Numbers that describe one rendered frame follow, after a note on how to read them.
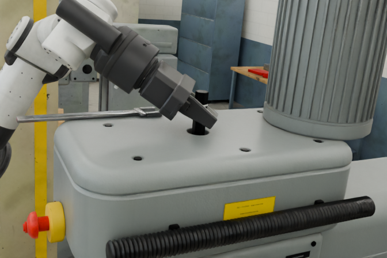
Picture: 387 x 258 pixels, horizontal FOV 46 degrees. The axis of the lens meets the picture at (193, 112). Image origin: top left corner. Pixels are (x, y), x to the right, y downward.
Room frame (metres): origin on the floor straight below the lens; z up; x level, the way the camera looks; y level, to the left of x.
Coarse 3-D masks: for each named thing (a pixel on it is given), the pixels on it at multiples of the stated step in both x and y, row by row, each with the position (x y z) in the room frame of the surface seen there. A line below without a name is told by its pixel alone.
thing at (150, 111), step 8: (80, 112) 0.74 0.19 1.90; (88, 112) 0.75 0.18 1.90; (96, 112) 0.75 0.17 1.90; (104, 112) 0.76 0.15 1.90; (112, 112) 0.76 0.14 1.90; (120, 112) 0.77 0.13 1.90; (128, 112) 0.77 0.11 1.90; (136, 112) 0.78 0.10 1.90; (144, 112) 0.78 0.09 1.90; (152, 112) 0.78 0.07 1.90; (24, 120) 0.68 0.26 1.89; (32, 120) 0.69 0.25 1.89; (40, 120) 0.70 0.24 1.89; (48, 120) 0.70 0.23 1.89; (56, 120) 0.71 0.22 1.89
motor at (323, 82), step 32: (288, 0) 0.81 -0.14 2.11; (320, 0) 0.76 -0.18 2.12; (352, 0) 0.74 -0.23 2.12; (384, 0) 0.76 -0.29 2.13; (288, 32) 0.79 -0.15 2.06; (320, 32) 0.75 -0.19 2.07; (352, 32) 0.74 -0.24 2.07; (384, 32) 0.77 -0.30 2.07; (288, 64) 0.78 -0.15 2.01; (320, 64) 0.75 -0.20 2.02; (352, 64) 0.75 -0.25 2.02; (288, 96) 0.78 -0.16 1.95; (320, 96) 0.75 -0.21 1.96; (352, 96) 0.74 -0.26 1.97; (288, 128) 0.76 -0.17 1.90; (320, 128) 0.74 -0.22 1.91; (352, 128) 0.75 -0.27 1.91
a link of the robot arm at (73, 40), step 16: (64, 0) 0.68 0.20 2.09; (80, 0) 0.73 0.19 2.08; (64, 16) 0.67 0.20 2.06; (80, 16) 0.67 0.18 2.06; (96, 16) 0.68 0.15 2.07; (64, 32) 0.70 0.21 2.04; (80, 32) 0.70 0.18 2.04; (96, 32) 0.67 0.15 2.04; (112, 32) 0.67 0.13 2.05; (128, 32) 0.72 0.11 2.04; (48, 48) 0.69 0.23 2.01; (64, 48) 0.69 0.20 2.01; (80, 48) 0.69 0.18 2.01; (96, 48) 0.70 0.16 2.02; (112, 48) 0.69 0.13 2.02; (64, 64) 0.72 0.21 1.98; (80, 64) 0.71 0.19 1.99; (96, 64) 0.70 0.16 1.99; (112, 64) 0.69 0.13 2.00
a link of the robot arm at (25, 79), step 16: (16, 32) 0.89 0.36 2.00; (16, 48) 0.90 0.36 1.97; (16, 64) 0.92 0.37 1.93; (32, 64) 0.94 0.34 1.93; (0, 80) 0.92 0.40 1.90; (16, 80) 0.91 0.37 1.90; (32, 80) 0.92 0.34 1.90; (48, 80) 0.95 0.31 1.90; (0, 96) 0.90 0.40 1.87; (16, 96) 0.91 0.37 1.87; (32, 96) 0.94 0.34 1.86; (0, 112) 0.90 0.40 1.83; (16, 112) 0.91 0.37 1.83
